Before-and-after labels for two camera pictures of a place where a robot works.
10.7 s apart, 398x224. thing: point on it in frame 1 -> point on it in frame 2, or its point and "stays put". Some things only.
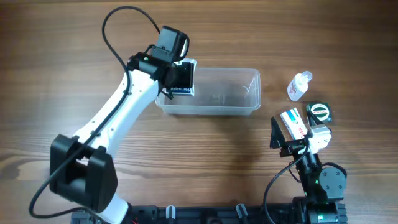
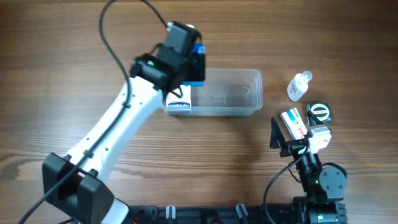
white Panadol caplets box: [294, 123] stays put
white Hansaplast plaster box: [185, 91] -> [173, 102]
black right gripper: [294, 147] stays put
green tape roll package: [321, 110] stays put
